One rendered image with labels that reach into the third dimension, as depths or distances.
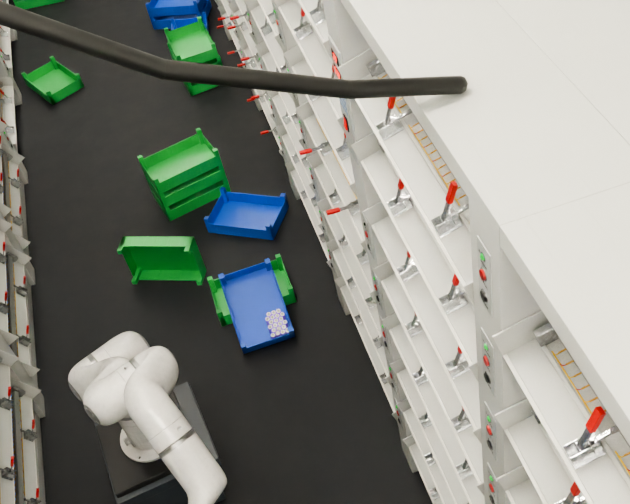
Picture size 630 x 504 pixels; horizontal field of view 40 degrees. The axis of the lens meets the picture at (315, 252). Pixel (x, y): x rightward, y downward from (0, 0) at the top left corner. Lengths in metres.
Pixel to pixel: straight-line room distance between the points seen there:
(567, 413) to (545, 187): 0.29
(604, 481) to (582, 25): 0.65
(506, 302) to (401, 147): 0.48
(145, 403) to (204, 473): 0.19
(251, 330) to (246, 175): 0.93
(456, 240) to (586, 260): 0.40
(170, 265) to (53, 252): 0.59
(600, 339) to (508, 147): 0.32
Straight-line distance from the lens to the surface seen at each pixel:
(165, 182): 3.68
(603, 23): 1.36
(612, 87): 1.23
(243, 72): 1.10
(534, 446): 1.36
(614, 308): 0.95
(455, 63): 1.29
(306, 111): 2.58
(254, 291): 3.28
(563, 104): 1.20
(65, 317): 3.61
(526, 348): 1.22
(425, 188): 1.44
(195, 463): 1.86
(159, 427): 1.86
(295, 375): 3.10
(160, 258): 3.55
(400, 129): 1.56
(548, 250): 1.00
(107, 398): 2.01
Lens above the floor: 2.47
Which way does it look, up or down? 45 degrees down
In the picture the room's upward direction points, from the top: 14 degrees counter-clockwise
